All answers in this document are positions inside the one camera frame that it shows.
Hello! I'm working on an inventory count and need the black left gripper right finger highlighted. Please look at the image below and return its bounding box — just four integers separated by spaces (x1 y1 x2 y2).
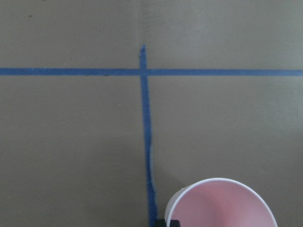
169 219 180 227

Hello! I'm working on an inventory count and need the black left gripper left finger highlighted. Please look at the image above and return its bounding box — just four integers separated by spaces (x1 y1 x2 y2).
155 219 166 227

